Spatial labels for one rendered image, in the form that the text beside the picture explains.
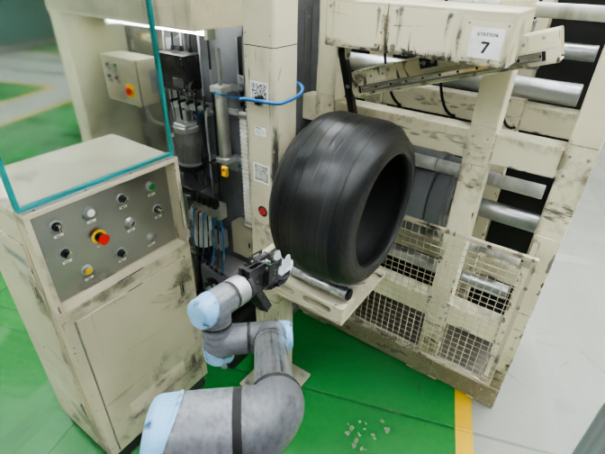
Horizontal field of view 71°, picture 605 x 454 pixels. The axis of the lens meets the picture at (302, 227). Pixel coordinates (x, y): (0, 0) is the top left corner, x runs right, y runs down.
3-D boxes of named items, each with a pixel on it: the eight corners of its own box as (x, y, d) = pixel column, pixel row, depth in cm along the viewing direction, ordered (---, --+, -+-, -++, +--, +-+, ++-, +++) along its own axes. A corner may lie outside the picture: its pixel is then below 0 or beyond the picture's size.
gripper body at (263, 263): (284, 258, 112) (255, 276, 103) (282, 285, 115) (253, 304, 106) (262, 248, 115) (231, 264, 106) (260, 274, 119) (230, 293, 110)
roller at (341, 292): (276, 254, 166) (273, 265, 166) (270, 254, 162) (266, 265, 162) (354, 288, 149) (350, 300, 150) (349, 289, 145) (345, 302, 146)
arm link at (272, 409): (318, 403, 60) (290, 307, 108) (239, 409, 59) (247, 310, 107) (320, 479, 61) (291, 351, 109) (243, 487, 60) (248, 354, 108)
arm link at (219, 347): (248, 367, 102) (247, 329, 98) (201, 370, 101) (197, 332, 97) (248, 346, 110) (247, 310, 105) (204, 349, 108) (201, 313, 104)
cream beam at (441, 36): (322, 46, 147) (324, -2, 140) (357, 38, 165) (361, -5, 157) (504, 71, 118) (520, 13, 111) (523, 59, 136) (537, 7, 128)
